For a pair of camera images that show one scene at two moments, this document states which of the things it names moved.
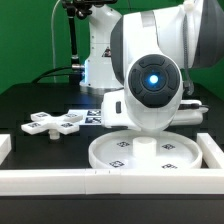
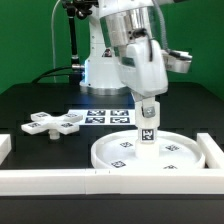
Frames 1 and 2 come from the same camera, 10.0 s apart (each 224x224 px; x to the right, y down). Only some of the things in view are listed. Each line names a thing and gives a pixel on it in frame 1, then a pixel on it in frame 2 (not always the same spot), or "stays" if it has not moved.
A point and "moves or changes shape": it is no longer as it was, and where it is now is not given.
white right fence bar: (212, 153) stays
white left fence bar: (5, 146) stays
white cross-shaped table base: (43, 122) stays
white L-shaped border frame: (112, 181) stays
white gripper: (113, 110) -> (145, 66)
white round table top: (174, 150) moves or changes shape
